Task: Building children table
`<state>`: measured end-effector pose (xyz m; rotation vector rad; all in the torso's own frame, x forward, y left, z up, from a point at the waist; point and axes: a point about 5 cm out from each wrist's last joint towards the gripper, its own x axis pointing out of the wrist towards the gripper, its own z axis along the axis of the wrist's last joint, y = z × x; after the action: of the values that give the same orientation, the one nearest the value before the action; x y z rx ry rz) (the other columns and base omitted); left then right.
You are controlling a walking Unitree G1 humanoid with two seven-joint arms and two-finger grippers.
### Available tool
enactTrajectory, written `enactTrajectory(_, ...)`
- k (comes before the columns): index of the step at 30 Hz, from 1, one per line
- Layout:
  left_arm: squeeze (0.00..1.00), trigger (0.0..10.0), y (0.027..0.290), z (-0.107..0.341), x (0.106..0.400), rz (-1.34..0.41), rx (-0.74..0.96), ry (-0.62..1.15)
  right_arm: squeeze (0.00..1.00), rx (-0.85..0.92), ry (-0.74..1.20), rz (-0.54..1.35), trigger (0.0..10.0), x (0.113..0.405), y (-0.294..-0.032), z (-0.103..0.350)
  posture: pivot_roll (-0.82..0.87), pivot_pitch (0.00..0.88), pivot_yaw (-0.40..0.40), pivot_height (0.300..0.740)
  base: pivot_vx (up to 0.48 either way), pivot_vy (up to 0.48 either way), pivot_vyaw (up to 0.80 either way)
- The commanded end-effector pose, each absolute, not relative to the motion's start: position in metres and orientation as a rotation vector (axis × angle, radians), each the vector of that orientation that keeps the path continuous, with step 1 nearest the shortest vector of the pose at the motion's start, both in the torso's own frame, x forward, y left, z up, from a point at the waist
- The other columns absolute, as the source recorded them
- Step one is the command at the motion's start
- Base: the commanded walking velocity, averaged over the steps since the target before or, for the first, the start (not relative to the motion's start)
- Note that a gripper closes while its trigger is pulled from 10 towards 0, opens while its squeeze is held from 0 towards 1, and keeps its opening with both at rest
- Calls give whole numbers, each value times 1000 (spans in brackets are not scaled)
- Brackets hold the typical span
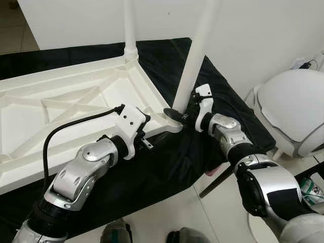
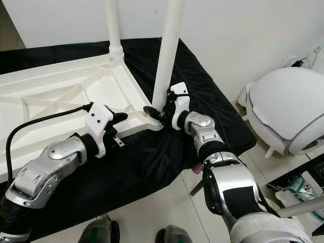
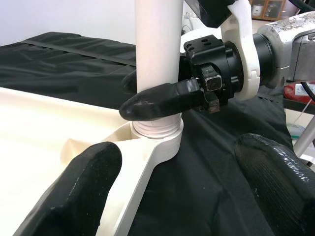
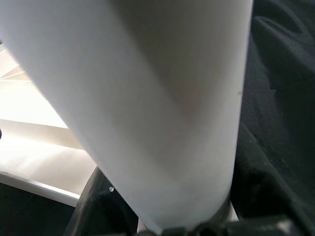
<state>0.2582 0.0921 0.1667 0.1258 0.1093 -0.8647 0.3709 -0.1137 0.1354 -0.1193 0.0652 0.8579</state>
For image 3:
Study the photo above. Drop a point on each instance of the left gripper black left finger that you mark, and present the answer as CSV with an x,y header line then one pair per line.
x,y
73,196

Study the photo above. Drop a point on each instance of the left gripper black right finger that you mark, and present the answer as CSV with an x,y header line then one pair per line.
x,y
283,191

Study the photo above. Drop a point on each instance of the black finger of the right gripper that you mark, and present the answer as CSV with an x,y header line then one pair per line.
x,y
130,83
157,103

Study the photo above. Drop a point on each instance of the white plastic table leg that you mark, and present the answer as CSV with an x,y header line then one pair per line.
x,y
157,49

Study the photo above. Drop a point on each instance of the white plastic table top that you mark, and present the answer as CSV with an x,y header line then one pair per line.
x,y
37,127

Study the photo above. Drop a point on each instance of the green white packet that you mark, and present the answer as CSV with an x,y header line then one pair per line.
x,y
295,129

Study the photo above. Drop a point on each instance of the white rice cooker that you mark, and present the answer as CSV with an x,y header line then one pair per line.
x,y
257,9

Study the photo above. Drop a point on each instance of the wooden glass door cabinet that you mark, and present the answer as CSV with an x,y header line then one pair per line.
x,y
270,9

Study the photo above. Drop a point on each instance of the small red box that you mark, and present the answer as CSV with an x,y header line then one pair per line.
x,y
290,92

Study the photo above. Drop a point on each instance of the black table cloth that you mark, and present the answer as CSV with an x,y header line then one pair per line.
x,y
209,159

